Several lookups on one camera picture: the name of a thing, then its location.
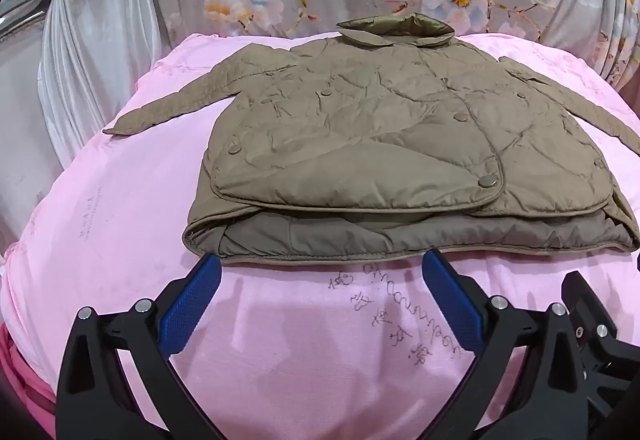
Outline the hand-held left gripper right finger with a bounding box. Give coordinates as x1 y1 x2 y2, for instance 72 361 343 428
424 250 596 440

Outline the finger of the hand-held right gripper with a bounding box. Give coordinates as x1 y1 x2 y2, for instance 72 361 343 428
561 270 640 373

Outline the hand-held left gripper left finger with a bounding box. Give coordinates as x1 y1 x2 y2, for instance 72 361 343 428
55 254 222 440

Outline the olive quilted jacket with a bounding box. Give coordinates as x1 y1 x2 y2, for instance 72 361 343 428
102 13 640 267

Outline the pink blanket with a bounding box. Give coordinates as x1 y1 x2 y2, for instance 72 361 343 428
0 31 640 440

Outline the dark pink cloth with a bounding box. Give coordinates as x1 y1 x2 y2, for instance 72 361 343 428
0 324 57 423

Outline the white satin curtain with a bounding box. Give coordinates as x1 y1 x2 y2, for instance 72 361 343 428
0 0 166 241

